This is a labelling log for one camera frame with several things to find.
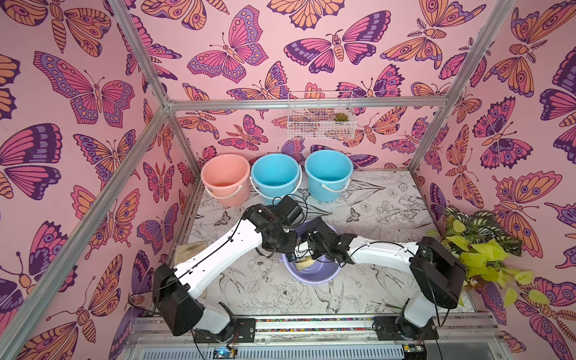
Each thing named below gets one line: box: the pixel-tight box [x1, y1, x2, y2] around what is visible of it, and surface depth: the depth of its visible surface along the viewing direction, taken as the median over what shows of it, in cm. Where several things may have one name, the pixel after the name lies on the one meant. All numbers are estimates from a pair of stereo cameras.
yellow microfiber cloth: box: [295, 256, 315, 272], surface depth 84 cm
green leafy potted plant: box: [426, 206, 552, 307], surface depth 69 cm
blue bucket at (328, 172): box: [304, 149, 354, 203], surface depth 103 cm
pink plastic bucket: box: [200, 153, 251, 208], surface depth 101 cm
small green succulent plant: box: [333, 112, 349, 122], surface depth 95 cm
